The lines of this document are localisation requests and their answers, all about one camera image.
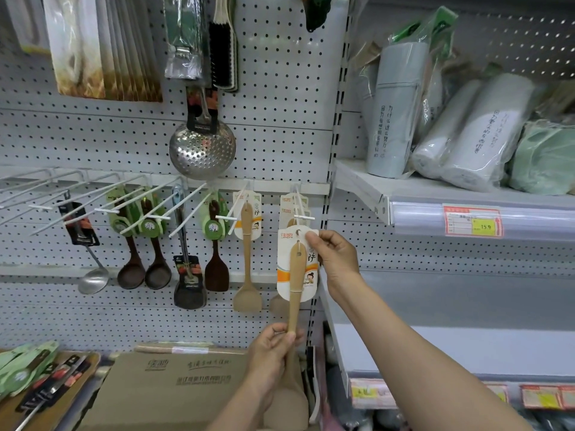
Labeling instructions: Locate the row of red yellow labels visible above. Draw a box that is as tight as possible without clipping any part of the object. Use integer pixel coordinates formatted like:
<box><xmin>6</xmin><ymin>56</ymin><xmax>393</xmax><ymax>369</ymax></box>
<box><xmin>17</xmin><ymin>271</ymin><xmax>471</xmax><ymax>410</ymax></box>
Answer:
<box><xmin>350</xmin><ymin>379</ymin><xmax>575</xmax><ymax>410</ymax></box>

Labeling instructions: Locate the dark wooden spatula green card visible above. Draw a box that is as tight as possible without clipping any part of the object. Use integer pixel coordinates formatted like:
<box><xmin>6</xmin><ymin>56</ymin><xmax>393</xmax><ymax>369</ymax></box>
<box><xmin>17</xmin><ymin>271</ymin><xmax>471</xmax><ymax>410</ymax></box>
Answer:
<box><xmin>201</xmin><ymin>191</ymin><xmax>231</xmax><ymax>293</ymax></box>

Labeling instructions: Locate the slim white roll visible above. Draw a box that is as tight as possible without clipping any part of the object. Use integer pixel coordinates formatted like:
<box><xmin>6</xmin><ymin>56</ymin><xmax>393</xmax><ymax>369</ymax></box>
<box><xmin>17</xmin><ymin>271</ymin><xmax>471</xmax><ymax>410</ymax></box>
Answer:
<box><xmin>411</xmin><ymin>78</ymin><xmax>484</xmax><ymax>180</ymax></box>

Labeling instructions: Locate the pale boxed pack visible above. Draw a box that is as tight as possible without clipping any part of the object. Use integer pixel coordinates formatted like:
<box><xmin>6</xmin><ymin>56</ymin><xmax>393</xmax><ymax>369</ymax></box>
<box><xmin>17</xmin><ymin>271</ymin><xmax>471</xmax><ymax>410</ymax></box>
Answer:
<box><xmin>0</xmin><ymin>0</ymin><xmax>51</xmax><ymax>55</ymax></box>

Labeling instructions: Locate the black brush white handle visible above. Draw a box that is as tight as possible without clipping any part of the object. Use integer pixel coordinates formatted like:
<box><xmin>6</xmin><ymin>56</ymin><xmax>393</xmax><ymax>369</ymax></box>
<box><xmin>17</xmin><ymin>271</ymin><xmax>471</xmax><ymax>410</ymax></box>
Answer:
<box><xmin>207</xmin><ymin>0</ymin><xmax>239</xmax><ymax>93</ymax></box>

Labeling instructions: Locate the bundle of carded steel utensils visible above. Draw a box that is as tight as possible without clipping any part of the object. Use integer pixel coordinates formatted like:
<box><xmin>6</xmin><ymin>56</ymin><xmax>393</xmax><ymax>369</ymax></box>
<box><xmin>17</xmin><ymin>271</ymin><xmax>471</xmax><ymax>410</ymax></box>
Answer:
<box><xmin>13</xmin><ymin>354</ymin><xmax>90</xmax><ymax>431</ymax></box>

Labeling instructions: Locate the white knife in package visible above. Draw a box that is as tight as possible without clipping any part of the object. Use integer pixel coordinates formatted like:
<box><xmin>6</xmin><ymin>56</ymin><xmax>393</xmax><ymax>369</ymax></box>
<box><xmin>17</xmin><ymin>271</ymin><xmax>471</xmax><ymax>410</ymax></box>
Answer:
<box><xmin>43</xmin><ymin>0</ymin><xmax>164</xmax><ymax>104</ymax></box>

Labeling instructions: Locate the clear pack green insert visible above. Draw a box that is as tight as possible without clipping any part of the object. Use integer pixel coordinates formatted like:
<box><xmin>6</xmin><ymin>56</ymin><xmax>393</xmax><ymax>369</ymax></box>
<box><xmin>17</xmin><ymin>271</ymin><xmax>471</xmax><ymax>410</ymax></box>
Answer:
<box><xmin>162</xmin><ymin>0</ymin><xmax>203</xmax><ymax>80</ymax></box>

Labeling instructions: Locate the grey store shelf unit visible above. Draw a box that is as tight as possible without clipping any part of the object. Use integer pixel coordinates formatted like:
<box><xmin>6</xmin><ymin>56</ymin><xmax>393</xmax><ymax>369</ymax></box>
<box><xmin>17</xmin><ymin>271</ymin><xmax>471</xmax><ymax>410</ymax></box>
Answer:
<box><xmin>321</xmin><ymin>0</ymin><xmax>575</xmax><ymax>431</ymax></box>

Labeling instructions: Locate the row of dark spoons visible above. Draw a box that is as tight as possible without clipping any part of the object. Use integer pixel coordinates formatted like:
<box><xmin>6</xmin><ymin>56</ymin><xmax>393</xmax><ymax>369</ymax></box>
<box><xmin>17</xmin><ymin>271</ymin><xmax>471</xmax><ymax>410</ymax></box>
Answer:
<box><xmin>0</xmin><ymin>341</ymin><xmax>59</xmax><ymax>400</ymax></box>

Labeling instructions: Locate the person's right hand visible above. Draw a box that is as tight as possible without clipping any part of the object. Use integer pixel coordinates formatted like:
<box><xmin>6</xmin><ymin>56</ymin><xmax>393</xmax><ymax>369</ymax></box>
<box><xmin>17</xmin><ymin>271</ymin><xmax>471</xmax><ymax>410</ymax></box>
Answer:
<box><xmin>305</xmin><ymin>229</ymin><xmax>362</xmax><ymax>298</ymax></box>

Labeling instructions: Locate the slim grey cup pack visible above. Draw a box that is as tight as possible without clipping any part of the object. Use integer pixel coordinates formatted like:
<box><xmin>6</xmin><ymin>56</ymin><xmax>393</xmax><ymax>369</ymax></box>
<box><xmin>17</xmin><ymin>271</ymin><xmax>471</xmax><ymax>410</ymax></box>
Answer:
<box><xmin>357</xmin><ymin>62</ymin><xmax>378</xmax><ymax>144</ymax></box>

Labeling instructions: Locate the black slotted turner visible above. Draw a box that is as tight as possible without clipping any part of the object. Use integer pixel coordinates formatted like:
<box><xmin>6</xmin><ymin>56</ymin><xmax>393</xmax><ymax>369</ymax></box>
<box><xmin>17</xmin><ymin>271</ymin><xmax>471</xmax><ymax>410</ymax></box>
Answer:
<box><xmin>172</xmin><ymin>184</ymin><xmax>209</xmax><ymax>310</ymax></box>

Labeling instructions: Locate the small steel ladle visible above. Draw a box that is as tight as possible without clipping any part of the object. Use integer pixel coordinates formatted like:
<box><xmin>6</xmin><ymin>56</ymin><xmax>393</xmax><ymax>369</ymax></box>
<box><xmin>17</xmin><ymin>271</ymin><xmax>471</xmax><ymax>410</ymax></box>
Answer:
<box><xmin>57</xmin><ymin>201</ymin><xmax>110</xmax><ymax>296</ymax></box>

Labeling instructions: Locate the person's left hand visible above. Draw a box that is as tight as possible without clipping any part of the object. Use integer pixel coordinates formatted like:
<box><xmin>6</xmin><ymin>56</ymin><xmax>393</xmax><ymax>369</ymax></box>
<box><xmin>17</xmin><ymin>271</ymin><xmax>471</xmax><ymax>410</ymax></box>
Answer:
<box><xmin>244</xmin><ymin>321</ymin><xmax>306</xmax><ymax>401</ymax></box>

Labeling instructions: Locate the row of green beige packs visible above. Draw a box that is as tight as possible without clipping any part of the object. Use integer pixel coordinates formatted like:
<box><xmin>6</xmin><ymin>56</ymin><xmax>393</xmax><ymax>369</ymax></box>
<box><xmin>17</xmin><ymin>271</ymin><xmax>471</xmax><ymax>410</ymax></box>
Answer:
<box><xmin>510</xmin><ymin>119</ymin><xmax>575</xmax><ymax>196</ymax></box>

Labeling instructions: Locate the large steel skimmer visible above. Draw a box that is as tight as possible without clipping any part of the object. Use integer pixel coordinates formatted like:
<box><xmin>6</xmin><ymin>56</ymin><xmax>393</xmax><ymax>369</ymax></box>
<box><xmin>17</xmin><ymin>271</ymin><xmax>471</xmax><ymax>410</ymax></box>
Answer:
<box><xmin>168</xmin><ymin>87</ymin><xmax>238</xmax><ymax>181</ymax></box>

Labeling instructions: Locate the person's right forearm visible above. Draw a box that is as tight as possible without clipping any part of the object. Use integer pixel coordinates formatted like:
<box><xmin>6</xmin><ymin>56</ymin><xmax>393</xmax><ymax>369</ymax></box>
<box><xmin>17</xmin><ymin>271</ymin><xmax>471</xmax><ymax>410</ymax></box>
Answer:
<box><xmin>328</xmin><ymin>273</ymin><xmax>535</xmax><ymax>431</ymax></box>

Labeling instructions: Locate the black orange tool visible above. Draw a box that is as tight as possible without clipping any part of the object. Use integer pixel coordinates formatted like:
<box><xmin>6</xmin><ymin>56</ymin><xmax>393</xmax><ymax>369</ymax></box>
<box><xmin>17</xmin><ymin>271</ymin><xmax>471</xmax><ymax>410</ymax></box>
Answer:
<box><xmin>301</xmin><ymin>0</ymin><xmax>331</xmax><ymax>33</ymax></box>

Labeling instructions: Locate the flat cardboard box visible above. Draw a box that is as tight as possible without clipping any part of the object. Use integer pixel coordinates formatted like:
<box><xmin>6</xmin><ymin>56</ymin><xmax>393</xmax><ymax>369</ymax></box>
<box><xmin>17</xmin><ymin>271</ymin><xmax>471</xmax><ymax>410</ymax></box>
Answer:
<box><xmin>78</xmin><ymin>343</ymin><xmax>252</xmax><ymax>431</ymax></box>

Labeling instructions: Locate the thick white roll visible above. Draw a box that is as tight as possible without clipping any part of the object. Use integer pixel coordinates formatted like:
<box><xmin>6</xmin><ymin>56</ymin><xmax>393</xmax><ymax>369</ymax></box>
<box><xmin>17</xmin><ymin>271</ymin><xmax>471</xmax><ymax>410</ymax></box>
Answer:
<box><xmin>442</xmin><ymin>74</ymin><xmax>536</xmax><ymax>192</ymax></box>

